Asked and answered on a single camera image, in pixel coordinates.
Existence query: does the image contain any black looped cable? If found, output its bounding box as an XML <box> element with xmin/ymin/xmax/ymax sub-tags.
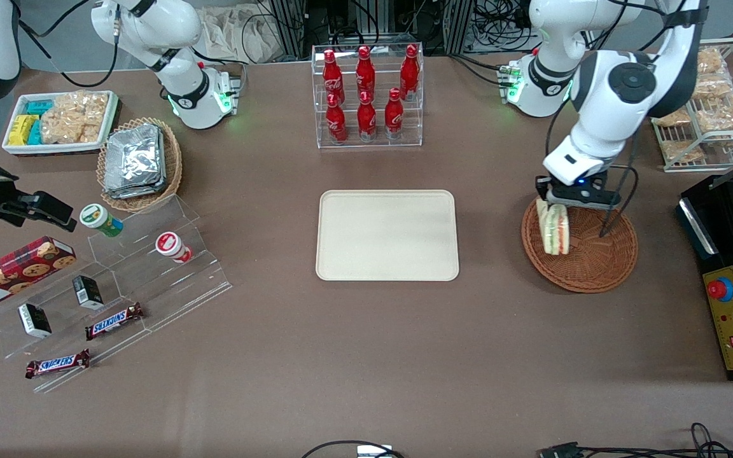
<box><xmin>302</xmin><ymin>440</ymin><xmax>405</xmax><ymax>458</ymax></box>

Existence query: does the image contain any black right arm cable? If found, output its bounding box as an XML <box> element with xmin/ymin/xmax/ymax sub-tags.
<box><xmin>18</xmin><ymin>0</ymin><xmax>120</xmax><ymax>88</ymax></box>

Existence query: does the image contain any beige plastic tray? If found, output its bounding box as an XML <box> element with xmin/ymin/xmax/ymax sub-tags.
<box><xmin>316</xmin><ymin>190</ymin><xmax>460</xmax><ymax>282</ymax></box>

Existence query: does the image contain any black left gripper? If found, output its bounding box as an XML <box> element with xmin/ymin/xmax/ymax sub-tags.
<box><xmin>535</xmin><ymin>171</ymin><xmax>622</xmax><ymax>211</ymax></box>

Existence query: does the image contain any aluminium frame post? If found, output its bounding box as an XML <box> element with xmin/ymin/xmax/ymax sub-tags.
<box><xmin>445</xmin><ymin>0</ymin><xmax>475</xmax><ymax>55</ymax></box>
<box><xmin>270</xmin><ymin>0</ymin><xmax>307</xmax><ymax>59</ymax></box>

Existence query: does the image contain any triangular sandwich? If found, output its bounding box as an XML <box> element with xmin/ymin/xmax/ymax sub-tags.
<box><xmin>536</xmin><ymin>198</ymin><xmax>571</xmax><ymax>256</ymax></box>

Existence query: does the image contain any small black box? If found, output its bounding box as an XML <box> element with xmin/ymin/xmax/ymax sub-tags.
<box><xmin>72</xmin><ymin>275</ymin><xmax>104</xmax><ymax>310</ymax></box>
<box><xmin>18</xmin><ymin>303</ymin><xmax>53</xmax><ymax>338</ymax></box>

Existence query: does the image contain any yellow snack pack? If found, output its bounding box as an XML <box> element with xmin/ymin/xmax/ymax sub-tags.
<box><xmin>8</xmin><ymin>114</ymin><xmax>39</xmax><ymax>146</ymax></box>

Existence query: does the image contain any white wire rack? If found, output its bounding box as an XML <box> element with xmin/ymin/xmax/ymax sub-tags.
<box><xmin>652</xmin><ymin>37</ymin><xmax>733</xmax><ymax>174</ymax></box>

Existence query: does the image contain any clear bag of rice crackers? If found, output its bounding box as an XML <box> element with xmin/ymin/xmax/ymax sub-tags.
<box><xmin>662</xmin><ymin>140</ymin><xmax>706</xmax><ymax>164</ymax></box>
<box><xmin>654</xmin><ymin>108</ymin><xmax>693</xmax><ymax>128</ymax></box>
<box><xmin>694</xmin><ymin>95</ymin><xmax>733</xmax><ymax>133</ymax></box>
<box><xmin>697</xmin><ymin>48</ymin><xmax>725</xmax><ymax>74</ymax></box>
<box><xmin>691</xmin><ymin>74</ymin><xmax>733</xmax><ymax>100</ymax></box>

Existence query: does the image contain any black machine housing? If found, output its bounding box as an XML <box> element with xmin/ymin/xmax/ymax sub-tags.
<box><xmin>677</xmin><ymin>173</ymin><xmax>733</xmax><ymax>382</ymax></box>

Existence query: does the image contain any white rectangular snack tray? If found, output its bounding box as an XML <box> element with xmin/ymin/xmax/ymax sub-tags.
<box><xmin>2</xmin><ymin>90</ymin><xmax>119</xmax><ymax>156</ymax></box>

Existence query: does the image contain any red cola bottle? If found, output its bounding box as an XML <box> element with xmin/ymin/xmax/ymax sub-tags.
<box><xmin>322</xmin><ymin>49</ymin><xmax>346</xmax><ymax>106</ymax></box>
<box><xmin>355</xmin><ymin>46</ymin><xmax>376</xmax><ymax>102</ymax></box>
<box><xmin>357</xmin><ymin>90</ymin><xmax>378</xmax><ymax>142</ymax></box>
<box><xmin>325</xmin><ymin>94</ymin><xmax>348</xmax><ymax>144</ymax></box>
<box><xmin>384</xmin><ymin>88</ymin><xmax>405</xmax><ymax>139</ymax></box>
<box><xmin>400</xmin><ymin>44</ymin><xmax>421</xmax><ymax>101</ymax></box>

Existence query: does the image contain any red tartan cookie box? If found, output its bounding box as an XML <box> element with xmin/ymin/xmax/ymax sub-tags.
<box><xmin>0</xmin><ymin>236</ymin><xmax>77</xmax><ymax>314</ymax></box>

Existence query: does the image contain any black plug connector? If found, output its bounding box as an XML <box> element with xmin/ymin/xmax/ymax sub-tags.
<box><xmin>538</xmin><ymin>442</ymin><xmax>580</xmax><ymax>458</ymax></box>

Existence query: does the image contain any clear acrylic stepped shelf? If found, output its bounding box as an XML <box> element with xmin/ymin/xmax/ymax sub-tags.
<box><xmin>0</xmin><ymin>194</ymin><xmax>234</xmax><ymax>394</ymax></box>

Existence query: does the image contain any beige cloth bag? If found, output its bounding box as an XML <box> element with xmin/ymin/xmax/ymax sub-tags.
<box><xmin>198</xmin><ymin>5</ymin><xmax>281</xmax><ymax>64</ymax></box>

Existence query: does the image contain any oval light wicker basket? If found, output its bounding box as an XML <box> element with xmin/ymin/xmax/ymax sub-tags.
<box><xmin>96</xmin><ymin>117</ymin><xmax>183</xmax><ymax>213</ymax></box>

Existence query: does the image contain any clear acrylic bottle rack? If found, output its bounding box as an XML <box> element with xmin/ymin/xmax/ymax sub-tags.
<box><xmin>311</xmin><ymin>42</ymin><xmax>424</xmax><ymax>149</ymax></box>

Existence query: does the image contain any round brown wicker basket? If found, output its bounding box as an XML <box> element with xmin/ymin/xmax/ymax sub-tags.
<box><xmin>521</xmin><ymin>194</ymin><xmax>639</xmax><ymax>294</ymax></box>

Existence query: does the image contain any brown snickers bar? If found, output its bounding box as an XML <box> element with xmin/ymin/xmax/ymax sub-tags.
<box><xmin>25</xmin><ymin>349</ymin><xmax>91</xmax><ymax>380</ymax></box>
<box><xmin>85</xmin><ymin>302</ymin><xmax>145</xmax><ymax>341</ymax></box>

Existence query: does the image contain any red lid snack cup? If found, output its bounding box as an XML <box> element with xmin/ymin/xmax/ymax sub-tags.
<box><xmin>155</xmin><ymin>232</ymin><xmax>193</xmax><ymax>263</ymax></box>

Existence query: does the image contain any green lid snack cup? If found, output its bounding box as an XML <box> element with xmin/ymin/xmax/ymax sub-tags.
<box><xmin>80</xmin><ymin>204</ymin><xmax>124</xmax><ymax>238</ymax></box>

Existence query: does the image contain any silver foil pack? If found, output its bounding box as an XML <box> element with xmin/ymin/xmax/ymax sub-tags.
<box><xmin>106</xmin><ymin>124</ymin><xmax>165</xmax><ymax>185</ymax></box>
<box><xmin>103</xmin><ymin>177</ymin><xmax>167</xmax><ymax>200</ymax></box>

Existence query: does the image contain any black tangled cable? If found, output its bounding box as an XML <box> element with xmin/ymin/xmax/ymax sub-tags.
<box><xmin>578</xmin><ymin>422</ymin><xmax>733</xmax><ymax>458</ymax></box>

